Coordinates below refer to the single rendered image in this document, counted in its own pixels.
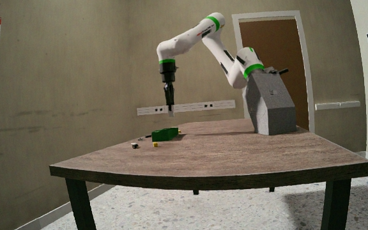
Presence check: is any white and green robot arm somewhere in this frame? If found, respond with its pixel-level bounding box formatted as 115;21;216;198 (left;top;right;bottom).
157;13;288;89

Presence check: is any green three-compartment bin rack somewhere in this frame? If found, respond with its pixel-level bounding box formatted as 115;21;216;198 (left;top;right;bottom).
151;128;179;142

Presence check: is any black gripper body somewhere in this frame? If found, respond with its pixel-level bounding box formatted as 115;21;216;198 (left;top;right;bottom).
162;72;175;91

